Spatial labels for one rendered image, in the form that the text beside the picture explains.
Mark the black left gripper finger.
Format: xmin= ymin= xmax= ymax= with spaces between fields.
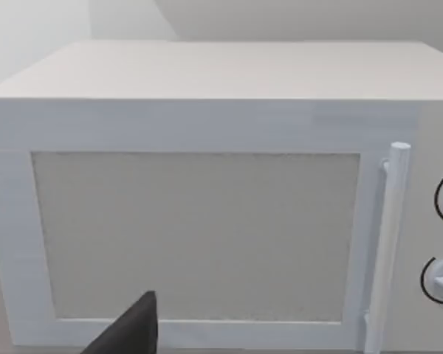
xmin=80 ymin=290 xmax=160 ymax=354

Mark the pale microwave door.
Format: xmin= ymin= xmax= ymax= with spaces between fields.
xmin=0 ymin=99 xmax=422 ymax=351

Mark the pale microwave oven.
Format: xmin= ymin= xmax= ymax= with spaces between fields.
xmin=0 ymin=40 xmax=443 ymax=354

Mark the white microwave door handle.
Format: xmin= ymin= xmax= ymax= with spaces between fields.
xmin=362 ymin=142 xmax=411 ymax=354

